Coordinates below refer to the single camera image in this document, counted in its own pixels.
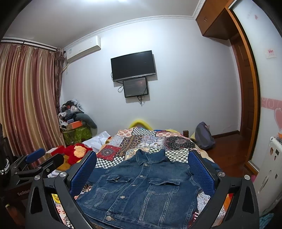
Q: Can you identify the green storage box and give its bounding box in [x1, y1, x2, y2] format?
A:
[63, 125, 92, 146]

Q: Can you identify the orange shoe box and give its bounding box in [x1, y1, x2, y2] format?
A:
[66, 121, 83, 131]

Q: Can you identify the small black wall monitor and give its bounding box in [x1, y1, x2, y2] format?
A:
[123, 77, 149, 98]

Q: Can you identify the striped red gold curtain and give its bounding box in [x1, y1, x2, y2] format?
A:
[1, 43, 65, 156]

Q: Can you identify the red plush toy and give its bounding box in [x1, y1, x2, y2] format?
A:
[57, 143, 92, 165]

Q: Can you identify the patchwork quilt bedspread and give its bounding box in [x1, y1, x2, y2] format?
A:
[51, 127, 234, 229]

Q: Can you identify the wooden overhead cabinet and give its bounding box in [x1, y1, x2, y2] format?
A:
[196, 0, 238, 40]

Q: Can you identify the yellow headboard cushion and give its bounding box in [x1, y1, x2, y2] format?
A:
[129, 119, 153, 131]

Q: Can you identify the black wall television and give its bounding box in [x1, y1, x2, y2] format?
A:
[111, 51, 156, 81]

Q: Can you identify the blue denim jacket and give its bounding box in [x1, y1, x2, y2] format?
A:
[77, 150, 202, 228]

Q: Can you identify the white air conditioner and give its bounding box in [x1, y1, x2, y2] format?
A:
[66, 36, 101, 64]

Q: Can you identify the white appliance with stickers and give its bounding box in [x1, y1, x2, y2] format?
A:
[253, 137, 282, 216]

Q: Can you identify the grey backpack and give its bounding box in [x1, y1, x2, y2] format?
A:
[195, 122, 215, 150]

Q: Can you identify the white light blue shirt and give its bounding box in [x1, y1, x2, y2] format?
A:
[82, 131, 110, 153]

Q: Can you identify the brown wooden door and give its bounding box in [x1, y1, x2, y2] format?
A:
[229, 32, 260, 163]

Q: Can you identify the grey green pillow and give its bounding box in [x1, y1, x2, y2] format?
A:
[75, 113, 97, 137]

